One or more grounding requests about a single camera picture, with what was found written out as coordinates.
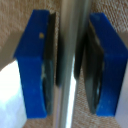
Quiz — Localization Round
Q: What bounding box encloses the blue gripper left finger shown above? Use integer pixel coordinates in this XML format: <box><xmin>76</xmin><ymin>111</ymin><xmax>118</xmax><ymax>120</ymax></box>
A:
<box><xmin>13</xmin><ymin>9</ymin><xmax>63</xmax><ymax>120</ymax></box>

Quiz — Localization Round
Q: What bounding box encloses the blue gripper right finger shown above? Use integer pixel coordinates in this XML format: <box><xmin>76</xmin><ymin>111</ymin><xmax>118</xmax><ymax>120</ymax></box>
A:
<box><xmin>81</xmin><ymin>12</ymin><xmax>128</xmax><ymax>118</ymax></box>

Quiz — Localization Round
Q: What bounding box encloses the silver drawer handle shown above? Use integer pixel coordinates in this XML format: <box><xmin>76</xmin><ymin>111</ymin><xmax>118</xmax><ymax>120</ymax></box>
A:
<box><xmin>53</xmin><ymin>0</ymin><xmax>93</xmax><ymax>128</ymax></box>

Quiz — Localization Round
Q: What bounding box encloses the brown drawer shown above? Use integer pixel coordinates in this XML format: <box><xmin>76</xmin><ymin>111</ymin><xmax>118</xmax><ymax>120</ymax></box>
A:
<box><xmin>0</xmin><ymin>0</ymin><xmax>128</xmax><ymax>128</ymax></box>

